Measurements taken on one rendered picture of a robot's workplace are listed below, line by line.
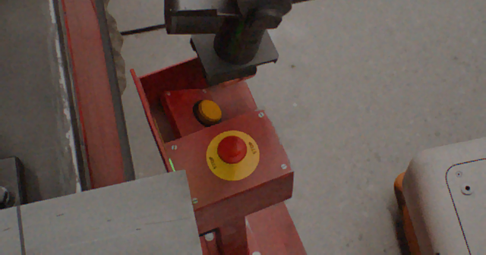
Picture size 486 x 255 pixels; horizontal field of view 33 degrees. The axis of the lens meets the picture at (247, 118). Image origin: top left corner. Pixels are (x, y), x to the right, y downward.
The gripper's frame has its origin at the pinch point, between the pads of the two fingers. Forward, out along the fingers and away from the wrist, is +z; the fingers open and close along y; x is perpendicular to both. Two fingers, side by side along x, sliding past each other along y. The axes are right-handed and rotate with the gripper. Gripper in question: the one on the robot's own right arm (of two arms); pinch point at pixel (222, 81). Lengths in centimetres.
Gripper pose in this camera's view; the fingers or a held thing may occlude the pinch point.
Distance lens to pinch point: 113.8
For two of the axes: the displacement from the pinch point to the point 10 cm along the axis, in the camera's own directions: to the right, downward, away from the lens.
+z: -2.0, 4.6, 8.6
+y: -9.0, 2.5, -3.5
